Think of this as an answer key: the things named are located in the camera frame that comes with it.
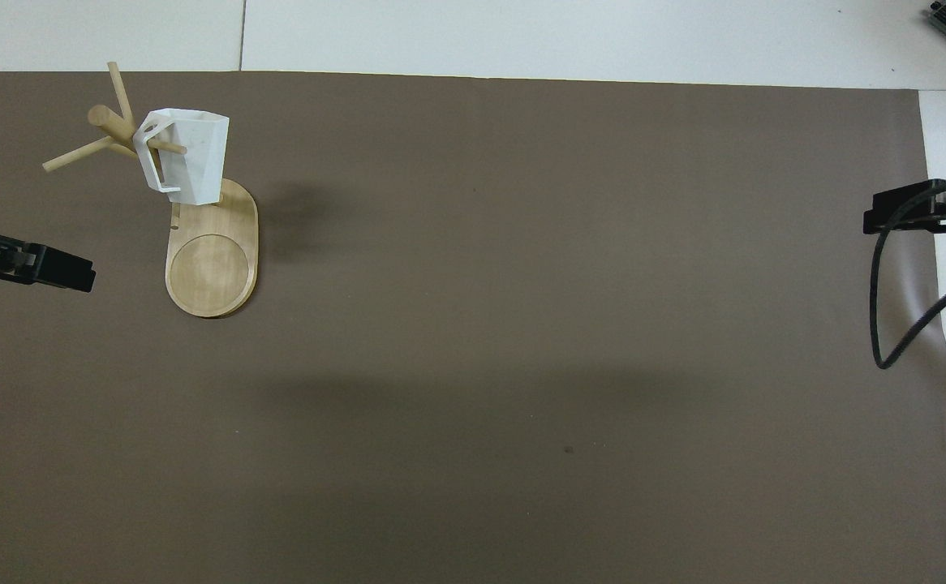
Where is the wooden cup rack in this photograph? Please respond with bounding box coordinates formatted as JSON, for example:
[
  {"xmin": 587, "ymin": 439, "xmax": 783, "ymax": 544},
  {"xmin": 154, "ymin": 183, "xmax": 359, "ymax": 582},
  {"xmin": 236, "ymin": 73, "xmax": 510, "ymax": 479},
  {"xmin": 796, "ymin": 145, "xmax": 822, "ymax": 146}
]
[{"xmin": 41, "ymin": 61, "xmax": 260, "ymax": 319}]

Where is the white angular cup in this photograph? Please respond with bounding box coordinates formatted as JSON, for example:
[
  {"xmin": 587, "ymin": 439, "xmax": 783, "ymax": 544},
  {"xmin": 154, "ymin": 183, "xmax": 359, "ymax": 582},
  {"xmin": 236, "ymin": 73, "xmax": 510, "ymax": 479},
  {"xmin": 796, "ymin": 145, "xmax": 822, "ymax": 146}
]
[{"xmin": 132, "ymin": 108, "xmax": 230, "ymax": 206}]

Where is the black cable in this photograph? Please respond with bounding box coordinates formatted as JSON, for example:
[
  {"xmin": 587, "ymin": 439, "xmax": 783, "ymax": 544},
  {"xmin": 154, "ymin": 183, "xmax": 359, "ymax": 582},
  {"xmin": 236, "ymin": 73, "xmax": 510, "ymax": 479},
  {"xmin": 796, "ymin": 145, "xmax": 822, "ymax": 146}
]
[{"xmin": 868, "ymin": 174, "xmax": 946, "ymax": 371}]

